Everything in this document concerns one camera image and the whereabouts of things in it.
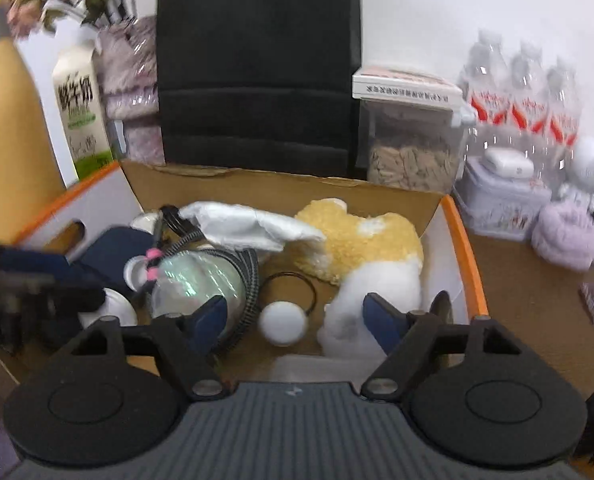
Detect white cloth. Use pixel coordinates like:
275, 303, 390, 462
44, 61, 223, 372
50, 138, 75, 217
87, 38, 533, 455
182, 201, 328, 254

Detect white book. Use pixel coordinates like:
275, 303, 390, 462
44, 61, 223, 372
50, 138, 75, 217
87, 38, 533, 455
352, 66, 466, 107

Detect yellow thermos jug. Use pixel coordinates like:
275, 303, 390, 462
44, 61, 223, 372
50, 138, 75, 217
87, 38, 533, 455
0, 0, 69, 247

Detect red cardboard box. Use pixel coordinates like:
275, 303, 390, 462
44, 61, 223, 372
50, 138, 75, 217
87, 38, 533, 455
14, 160, 490, 376

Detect purple fluffy scrunchie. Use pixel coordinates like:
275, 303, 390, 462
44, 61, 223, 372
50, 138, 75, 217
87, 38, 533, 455
531, 200, 594, 272

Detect clear food container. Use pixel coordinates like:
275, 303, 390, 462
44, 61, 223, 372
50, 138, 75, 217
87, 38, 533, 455
359, 97, 478, 194

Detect lavender tin box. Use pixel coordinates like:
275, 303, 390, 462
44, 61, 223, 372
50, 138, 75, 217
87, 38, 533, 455
459, 155, 554, 244

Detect black hair clip pink beads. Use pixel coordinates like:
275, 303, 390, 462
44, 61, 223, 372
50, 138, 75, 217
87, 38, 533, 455
144, 205, 184, 287

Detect white earbuds case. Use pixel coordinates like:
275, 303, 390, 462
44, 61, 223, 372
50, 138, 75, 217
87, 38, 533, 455
482, 146, 536, 180

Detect yellow white plush toy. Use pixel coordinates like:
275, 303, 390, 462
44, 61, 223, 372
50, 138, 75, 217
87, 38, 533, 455
294, 199, 425, 361

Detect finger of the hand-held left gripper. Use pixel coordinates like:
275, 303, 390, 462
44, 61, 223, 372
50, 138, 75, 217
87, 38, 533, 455
0, 227, 154, 313

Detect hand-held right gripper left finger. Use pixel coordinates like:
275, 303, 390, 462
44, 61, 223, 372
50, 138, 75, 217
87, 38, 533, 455
52, 295, 228, 402

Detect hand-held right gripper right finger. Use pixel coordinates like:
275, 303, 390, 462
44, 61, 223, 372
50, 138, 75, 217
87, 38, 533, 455
361, 292, 542, 402

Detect black paper bag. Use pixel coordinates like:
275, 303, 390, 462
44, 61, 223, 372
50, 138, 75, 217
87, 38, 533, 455
156, 0, 363, 179

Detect hair tie with white ball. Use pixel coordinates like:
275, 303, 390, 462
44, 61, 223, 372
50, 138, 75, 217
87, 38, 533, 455
258, 271, 319, 347

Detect black braided cable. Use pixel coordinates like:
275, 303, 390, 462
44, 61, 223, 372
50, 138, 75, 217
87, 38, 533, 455
147, 205, 261, 361

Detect small white dish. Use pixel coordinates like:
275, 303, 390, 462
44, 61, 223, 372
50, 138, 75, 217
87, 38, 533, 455
124, 255, 154, 292
77, 287, 139, 329

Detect milk carton green label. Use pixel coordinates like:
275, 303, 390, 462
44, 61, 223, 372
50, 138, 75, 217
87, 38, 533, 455
52, 42, 116, 182

